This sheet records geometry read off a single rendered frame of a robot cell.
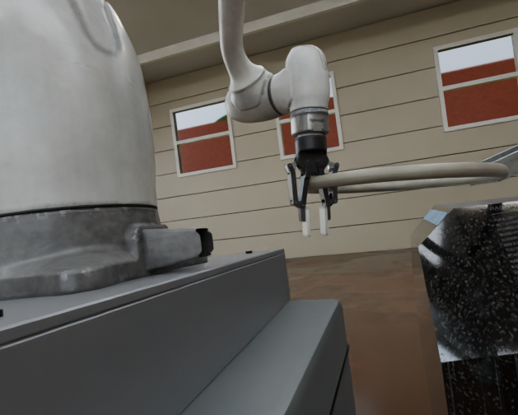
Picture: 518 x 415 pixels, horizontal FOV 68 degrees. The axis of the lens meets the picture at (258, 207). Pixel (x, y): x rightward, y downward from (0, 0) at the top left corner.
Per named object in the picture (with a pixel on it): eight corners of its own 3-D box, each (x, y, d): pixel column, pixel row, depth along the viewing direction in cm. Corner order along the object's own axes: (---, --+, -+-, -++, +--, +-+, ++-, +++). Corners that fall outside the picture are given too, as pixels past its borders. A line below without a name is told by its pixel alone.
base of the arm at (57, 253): (141, 286, 21) (129, 187, 22) (-122, 314, 28) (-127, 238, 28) (249, 256, 39) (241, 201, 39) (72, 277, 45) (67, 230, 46)
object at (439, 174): (443, 188, 124) (442, 179, 124) (568, 170, 75) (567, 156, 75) (290, 196, 123) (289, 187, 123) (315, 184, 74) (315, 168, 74)
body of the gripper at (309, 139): (299, 132, 87) (301, 174, 87) (333, 133, 89) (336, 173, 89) (287, 139, 94) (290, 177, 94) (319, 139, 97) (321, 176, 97)
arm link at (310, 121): (335, 108, 89) (336, 133, 89) (318, 118, 98) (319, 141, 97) (298, 107, 86) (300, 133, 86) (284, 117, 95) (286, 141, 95)
